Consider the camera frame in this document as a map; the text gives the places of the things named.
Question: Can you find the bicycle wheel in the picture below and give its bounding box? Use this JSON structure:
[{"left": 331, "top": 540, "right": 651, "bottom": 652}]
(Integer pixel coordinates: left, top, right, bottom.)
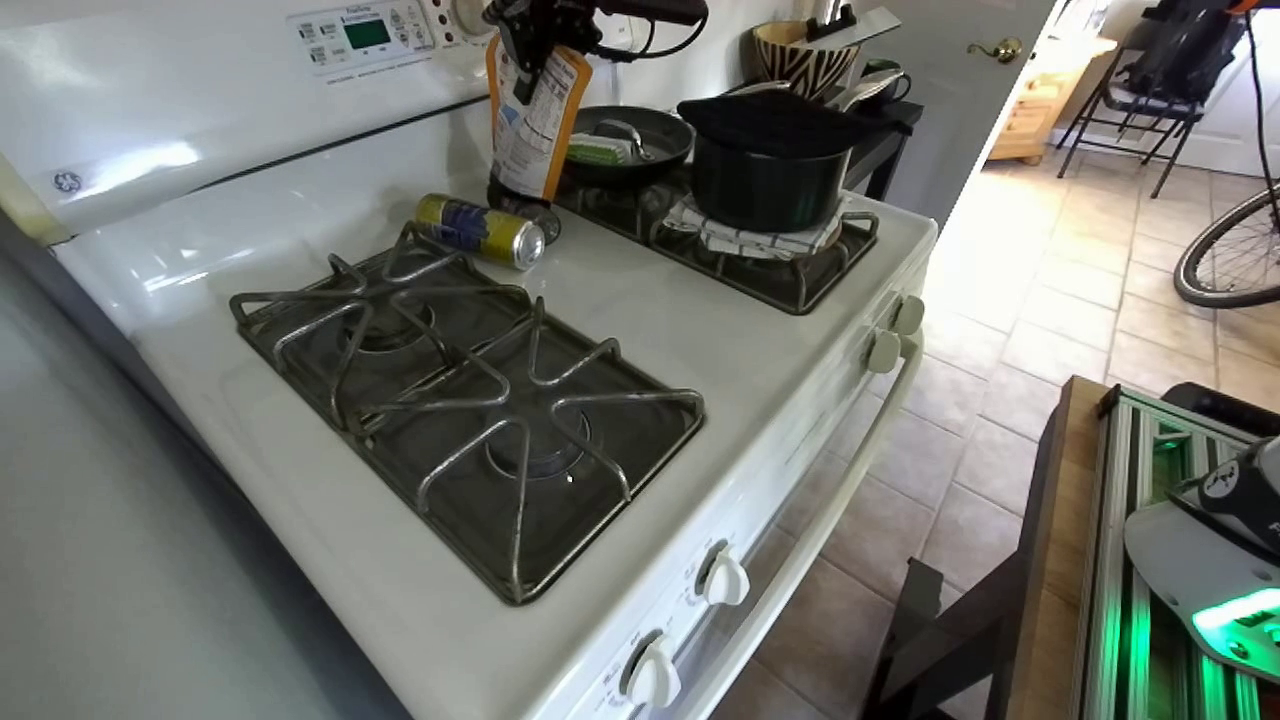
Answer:
[{"left": 1170, "top": 192, "right": 1280, "bottom": 309}]

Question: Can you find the black folding chair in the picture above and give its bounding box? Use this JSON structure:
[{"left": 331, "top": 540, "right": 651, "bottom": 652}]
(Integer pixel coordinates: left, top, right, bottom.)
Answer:
[{"left": 1057, "top": 0, "right": 1254, "bottom": 192}]

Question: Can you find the white stove knob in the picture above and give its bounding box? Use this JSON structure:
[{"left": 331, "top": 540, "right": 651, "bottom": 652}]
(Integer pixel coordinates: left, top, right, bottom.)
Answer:
[
  {"left": 618, "top": 632, "right": 680, "bottom": 707},
  {"left": 696, "top": 542, "right": 753, "bottom": 606},
  {"left": 864, "top": 328, "right": 899, "bottom": 373},
  {"left": 889, "top": 294, "right": 922, "bottom": 335}
]

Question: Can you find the blue yellow can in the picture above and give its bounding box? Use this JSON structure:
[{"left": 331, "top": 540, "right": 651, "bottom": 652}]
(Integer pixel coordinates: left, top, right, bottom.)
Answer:
[{"left": 413, "top": 192, "right": 547, "bottom": 267}]

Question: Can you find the burner grate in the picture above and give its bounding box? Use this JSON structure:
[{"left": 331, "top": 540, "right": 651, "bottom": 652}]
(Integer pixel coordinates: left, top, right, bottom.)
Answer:
[
  {"left": 228, "top": 229, "right": 702, "bottom": 605},
  {"left": 558, "top": 173, "right": 878, "bottom": 317}
]

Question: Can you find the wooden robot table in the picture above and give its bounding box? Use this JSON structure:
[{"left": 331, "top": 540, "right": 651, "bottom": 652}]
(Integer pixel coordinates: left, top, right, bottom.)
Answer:
[{"left": 859, "top": 373, "right": 1280, "bottom": 720}]

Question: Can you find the patterned utensil holder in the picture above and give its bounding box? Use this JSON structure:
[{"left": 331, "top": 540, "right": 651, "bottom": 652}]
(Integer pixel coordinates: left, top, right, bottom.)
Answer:
[{"left": 742, "top": 18, "right": 864, "bottom": 101}]

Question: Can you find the dark frying pan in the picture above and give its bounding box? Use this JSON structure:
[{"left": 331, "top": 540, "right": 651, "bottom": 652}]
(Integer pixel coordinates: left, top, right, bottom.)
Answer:
[{"left": 565, "top": 105, "right": 693, "bottom": 187}]

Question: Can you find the right burner grate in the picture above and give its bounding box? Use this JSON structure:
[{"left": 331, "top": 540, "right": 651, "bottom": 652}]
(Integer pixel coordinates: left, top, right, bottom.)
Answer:
[{"left": 558, "top": 173, "right": 878, "bottom": 317}]

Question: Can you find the left burner grate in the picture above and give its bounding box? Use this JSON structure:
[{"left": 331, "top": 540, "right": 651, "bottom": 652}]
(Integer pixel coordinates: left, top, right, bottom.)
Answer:
[{"left": 228, "top": 229, "right": 702, "bottom": 605}]

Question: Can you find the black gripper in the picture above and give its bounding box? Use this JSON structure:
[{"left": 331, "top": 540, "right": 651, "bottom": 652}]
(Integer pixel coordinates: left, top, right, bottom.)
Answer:
[{"left": 483, "top": 0, "right": 708, "bottom": 72}]

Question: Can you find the black cooking pot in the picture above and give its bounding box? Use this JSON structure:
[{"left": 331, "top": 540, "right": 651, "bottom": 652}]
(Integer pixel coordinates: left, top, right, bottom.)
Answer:
[{"left": 675, "top": 86, "right": 864, "bottom": 233}]

